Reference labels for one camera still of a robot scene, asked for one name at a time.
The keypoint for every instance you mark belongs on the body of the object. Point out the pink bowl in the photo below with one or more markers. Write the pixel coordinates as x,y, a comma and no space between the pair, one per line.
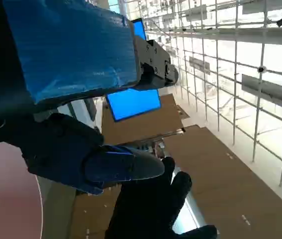
4,199

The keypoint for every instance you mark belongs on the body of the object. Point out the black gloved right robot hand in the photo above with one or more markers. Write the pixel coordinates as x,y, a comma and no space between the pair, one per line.
143,211

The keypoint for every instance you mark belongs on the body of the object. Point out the white pipe frame rack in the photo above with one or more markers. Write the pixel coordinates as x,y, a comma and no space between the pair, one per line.
230,32

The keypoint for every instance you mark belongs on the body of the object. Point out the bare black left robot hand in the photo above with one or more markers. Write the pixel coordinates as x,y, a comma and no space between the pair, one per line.
76,49

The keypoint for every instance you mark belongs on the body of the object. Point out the blue-lit monitor screen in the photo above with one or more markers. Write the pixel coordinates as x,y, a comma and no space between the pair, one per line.
139,28
133,104

